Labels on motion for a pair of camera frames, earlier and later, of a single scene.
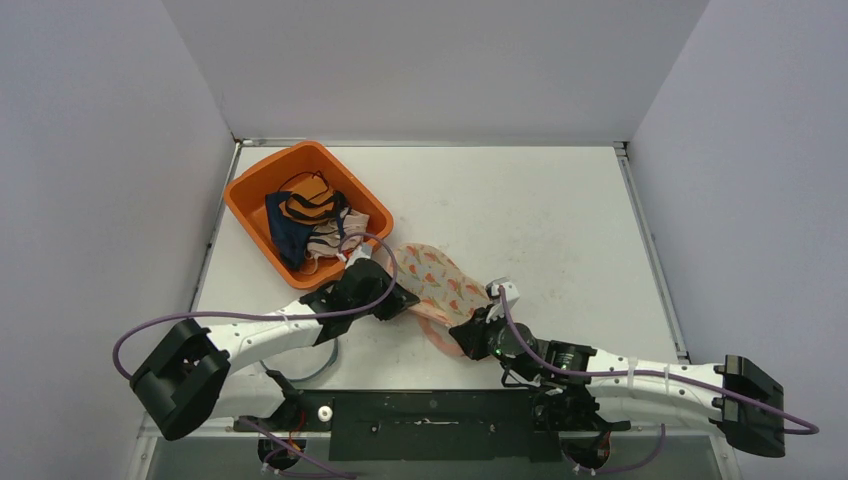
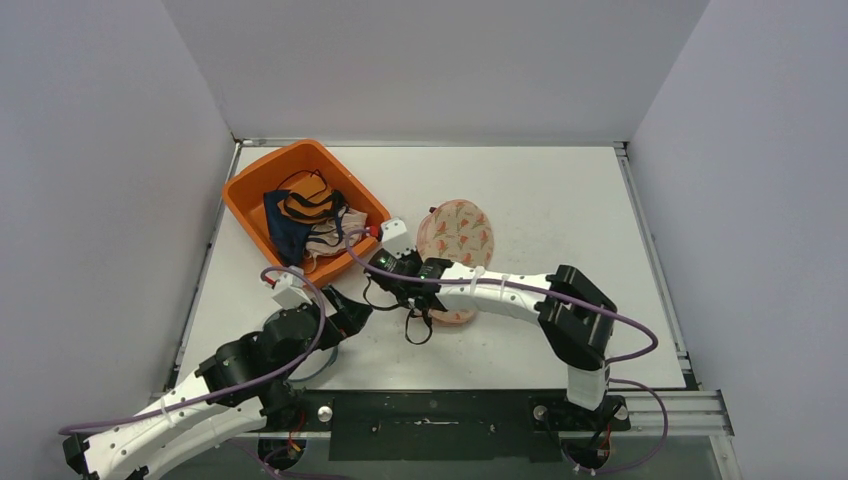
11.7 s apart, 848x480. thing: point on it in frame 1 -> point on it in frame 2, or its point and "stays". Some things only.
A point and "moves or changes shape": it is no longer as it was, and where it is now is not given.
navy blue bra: [290, 235] stays
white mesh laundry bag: [303, 362] stays
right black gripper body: [473, 331] -> [395, 275]
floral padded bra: [447, 293] moves or changes shape
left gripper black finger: [397, 301] -> [348, 320]
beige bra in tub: [331, 236] stays
